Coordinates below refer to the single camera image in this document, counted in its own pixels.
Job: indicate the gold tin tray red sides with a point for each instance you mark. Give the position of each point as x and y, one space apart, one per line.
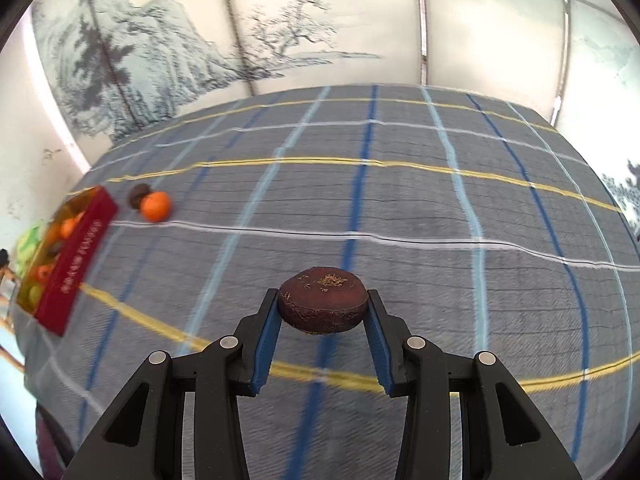
75 270

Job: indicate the orange tangerine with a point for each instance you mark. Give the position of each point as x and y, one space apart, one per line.
156 206
70 228
43 273

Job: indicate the landscape painted folding screen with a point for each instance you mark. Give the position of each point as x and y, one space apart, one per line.
175 35

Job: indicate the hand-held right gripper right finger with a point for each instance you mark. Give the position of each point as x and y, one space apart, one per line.
382 352

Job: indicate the green tissue pack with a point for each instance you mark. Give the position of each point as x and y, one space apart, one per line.
27 246

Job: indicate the grey plaid cloth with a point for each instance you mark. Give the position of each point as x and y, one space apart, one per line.
425 200

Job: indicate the green tomato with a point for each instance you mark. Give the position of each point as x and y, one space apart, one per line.
34 294

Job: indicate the dark brown water chestnut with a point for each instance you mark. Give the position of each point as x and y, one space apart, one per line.
322 300
137 194

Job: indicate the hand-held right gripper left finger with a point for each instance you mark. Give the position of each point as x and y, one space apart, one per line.
264 347

